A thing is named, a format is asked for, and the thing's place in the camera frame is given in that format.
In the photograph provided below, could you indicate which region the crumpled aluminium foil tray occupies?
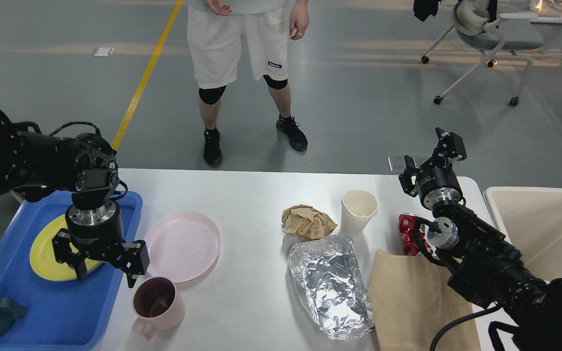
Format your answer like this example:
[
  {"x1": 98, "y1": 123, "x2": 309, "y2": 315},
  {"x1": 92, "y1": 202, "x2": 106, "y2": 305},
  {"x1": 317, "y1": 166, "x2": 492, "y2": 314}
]
[{"x1": 288, "y1": 234, "x2": 375, "y2": 340}]

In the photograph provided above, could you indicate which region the crushed red can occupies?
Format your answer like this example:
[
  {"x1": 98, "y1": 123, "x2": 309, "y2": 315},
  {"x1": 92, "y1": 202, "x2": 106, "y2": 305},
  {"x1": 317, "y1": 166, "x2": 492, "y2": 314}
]
[{"x1": 398, "y1": 213, "x2": 422, "y2": 256}]

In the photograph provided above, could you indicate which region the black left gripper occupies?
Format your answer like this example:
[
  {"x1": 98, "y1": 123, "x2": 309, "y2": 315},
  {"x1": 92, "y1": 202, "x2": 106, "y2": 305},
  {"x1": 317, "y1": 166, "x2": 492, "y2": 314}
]
[{"x1": 52, "y1": 201, "x2": 150, "y2": 289}]

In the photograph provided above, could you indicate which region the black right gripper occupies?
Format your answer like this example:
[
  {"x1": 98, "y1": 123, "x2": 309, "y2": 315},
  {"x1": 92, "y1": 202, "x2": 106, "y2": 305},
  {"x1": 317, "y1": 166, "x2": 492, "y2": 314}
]
[{"x1": 398, "y1": 127, "x2": 467, "y2": 210}]

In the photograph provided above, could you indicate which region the crumpled brown paper ball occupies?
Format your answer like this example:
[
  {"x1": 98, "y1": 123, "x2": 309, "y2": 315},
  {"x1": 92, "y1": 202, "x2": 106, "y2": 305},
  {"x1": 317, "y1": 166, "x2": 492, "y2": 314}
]
[{"x1": 281, "y1": 204, "x2": 338, "y2": 241}]

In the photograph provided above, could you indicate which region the white waste bin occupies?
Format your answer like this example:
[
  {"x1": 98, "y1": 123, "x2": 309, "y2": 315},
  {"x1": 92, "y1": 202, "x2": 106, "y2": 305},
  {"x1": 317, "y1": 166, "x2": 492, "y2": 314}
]
[{"x1": 482, "y1": 186, "x2": 562, "y2": 351}]

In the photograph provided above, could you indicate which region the standing person in white shorts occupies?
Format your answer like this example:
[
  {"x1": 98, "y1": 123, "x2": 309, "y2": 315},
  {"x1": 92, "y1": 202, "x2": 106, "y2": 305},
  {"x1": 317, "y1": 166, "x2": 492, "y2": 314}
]
[{"x1": 187, "y1": 0, "x2": 310, "y2": 168}]

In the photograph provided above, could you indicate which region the white paper cup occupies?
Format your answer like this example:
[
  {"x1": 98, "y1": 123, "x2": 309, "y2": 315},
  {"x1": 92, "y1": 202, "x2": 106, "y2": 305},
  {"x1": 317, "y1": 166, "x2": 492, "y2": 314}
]
[{"x1": 341, "y1": 190, "x2": 378, "y2": 236}]

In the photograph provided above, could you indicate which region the blue plastic tray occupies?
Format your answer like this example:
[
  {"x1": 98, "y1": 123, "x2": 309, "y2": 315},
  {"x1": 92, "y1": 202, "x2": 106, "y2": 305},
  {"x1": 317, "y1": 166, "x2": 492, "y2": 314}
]
[{"x1": 0, "y1": 192, "x2": 125, "y2": 351}]

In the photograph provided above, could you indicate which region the yellow plate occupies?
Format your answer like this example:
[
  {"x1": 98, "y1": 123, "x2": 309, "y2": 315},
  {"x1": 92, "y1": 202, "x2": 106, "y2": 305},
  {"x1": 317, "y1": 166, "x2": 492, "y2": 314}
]
[{"x1": 29, "y1": 215, "x2": 77, "y2": 282}]

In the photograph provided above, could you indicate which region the pink mug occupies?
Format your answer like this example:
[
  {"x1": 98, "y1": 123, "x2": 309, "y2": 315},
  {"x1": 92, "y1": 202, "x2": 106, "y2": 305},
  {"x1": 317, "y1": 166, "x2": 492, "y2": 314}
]
[{"x1": 131, "y1": 277, "x2": 185, "y2": 341}]

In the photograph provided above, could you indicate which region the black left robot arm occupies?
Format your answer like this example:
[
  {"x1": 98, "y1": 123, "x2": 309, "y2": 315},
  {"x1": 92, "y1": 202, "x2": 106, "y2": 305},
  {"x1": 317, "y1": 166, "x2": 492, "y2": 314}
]
[{"x1": 0, "y1": 109, "x2": 150, "y2": 288}]

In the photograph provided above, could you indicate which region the pink plate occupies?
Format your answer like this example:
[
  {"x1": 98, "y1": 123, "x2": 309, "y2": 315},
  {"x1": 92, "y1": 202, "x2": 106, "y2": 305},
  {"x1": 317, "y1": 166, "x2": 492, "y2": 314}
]
[{"x1": 144, "y1": 212, "x2": 221, "y2": 283}]

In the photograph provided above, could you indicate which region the grey office chair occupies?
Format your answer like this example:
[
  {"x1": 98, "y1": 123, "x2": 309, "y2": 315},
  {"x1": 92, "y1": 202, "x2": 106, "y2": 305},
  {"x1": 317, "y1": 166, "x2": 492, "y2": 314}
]
[{"x1": 420, "y1": 0, "x2": 543, "y2": 106}]

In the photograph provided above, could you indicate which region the brown paper bag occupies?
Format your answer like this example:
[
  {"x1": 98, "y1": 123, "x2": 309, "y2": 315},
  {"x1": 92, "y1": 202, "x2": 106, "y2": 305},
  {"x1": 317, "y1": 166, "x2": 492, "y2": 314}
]
[{"x1": 368, "y1": 250, "x2": 473, "y2": 351}]

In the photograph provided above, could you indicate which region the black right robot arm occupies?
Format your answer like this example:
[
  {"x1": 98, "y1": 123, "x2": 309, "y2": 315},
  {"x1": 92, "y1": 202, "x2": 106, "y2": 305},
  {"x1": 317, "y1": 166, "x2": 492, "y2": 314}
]
[{"x1": 399, "y1": 128, "x2": 562, "y2": 351}]

